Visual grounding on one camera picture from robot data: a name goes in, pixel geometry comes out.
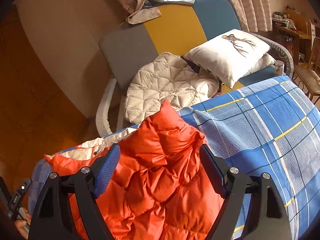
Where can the white bird print pillow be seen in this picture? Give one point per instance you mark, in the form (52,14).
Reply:
(231,56)

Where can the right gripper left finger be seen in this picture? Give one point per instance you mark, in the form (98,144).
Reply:
(52,217)

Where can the orange down jacket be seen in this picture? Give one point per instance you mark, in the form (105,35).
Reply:
(159,189)

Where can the white padded bed rail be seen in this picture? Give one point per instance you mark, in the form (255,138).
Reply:
(101,118)

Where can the cream quilted down jacket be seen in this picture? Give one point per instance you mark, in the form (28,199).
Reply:
(167,77)

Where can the wooden desk with clutter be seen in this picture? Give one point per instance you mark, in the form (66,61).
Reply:
(298,27)

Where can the person's left hand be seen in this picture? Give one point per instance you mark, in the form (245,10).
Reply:
(20,224)

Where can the blue plaid bed sheet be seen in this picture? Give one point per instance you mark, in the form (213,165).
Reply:
(270,126)

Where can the beige curtain right panel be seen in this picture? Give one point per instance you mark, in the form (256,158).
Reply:
(253,15)

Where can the rattan wooden chair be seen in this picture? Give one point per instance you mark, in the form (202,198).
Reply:
(307,75)

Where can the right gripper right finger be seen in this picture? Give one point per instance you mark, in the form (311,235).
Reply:
(266,217)

